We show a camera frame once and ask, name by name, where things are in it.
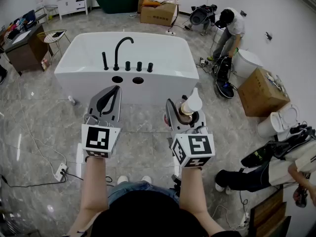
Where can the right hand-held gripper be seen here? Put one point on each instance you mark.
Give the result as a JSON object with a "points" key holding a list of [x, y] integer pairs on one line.
{"points": [[195, 149]]}

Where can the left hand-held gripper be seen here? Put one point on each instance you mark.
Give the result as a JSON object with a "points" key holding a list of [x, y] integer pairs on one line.
{"points": [[97, 138]]}

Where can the white bathtub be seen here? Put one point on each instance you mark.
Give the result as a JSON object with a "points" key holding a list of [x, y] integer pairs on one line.
{"points": [[153, 48]]}

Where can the person's left forearm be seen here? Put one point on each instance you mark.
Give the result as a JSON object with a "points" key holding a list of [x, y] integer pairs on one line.
{"points": [[95, 181]]}

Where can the person's right forearm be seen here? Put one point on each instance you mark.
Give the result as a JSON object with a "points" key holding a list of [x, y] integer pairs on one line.
{"points": [[195, 191]]}

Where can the dark green bathtub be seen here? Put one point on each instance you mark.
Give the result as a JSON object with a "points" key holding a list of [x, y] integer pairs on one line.
{"points": [[116, 2]]}

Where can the black hand shower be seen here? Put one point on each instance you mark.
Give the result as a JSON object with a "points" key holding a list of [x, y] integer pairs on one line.
{"points": [[105, 60]]}

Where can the black backpack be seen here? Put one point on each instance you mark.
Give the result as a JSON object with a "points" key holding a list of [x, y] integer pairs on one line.
{"points": [[223, 83]]}

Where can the black curved faucet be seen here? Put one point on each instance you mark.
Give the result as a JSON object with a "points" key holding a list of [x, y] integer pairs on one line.
{"points": [[116, 53]]}

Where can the person's right white shoe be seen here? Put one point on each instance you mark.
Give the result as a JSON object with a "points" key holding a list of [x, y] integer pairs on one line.
{"points": [[146, 179]]}

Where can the person's white shoe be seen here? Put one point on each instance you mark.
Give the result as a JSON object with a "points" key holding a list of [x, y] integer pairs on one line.
{"points": [[122, 179], [146, 179]]}

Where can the pink packet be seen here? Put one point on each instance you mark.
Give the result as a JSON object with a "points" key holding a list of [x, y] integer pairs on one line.
{"points": [[45, 64]]}

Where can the person's left white shoe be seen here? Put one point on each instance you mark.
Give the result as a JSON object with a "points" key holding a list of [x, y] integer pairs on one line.
{"points": [[122, 179]]}

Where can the closed cardboard box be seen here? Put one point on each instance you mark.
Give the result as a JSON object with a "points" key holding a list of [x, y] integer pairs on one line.
{"points": [[261, 92]]}

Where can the white toilet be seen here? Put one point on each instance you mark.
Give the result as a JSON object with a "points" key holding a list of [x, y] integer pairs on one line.
{"points": [[276, 122], [247, 63]]}

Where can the person's blue jeans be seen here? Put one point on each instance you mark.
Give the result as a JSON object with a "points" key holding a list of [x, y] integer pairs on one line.
{"points": [[138, 189]]}

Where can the brown wooden desk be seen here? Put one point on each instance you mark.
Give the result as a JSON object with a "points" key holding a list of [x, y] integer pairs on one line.
{"points": [[24, 55]]}

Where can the dark grey toilet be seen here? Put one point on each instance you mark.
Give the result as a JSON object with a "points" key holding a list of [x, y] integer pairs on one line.
{"points": [[197, 17]]}

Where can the open cardboard box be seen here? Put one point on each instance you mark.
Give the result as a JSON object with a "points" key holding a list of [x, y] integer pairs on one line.
{"points": [[158, 13]]}

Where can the person's black shirt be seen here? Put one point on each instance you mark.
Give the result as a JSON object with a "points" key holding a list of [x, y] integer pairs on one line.
{"points": [[148, 216]]}

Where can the white vanity cabinet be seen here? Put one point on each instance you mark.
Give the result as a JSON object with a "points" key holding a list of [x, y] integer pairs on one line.
{"points": [[74, 1]]}

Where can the white paper sheet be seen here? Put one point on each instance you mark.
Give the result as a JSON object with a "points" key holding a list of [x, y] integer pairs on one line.
{"points": [[21, 37]]}

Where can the pile of clothes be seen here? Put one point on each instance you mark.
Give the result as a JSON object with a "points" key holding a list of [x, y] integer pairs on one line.
{"points": [[17, 25]]}

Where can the black equipment pile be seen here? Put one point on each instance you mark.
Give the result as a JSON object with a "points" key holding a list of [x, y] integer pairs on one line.
{"points": [[10, 223]]}

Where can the metal frame chair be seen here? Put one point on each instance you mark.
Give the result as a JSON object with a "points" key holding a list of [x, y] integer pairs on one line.
{"points": [[51, 9]]}

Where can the black wall socket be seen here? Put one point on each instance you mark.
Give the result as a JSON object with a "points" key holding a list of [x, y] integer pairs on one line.
{"points": [[268, 36], [243, 13]]}

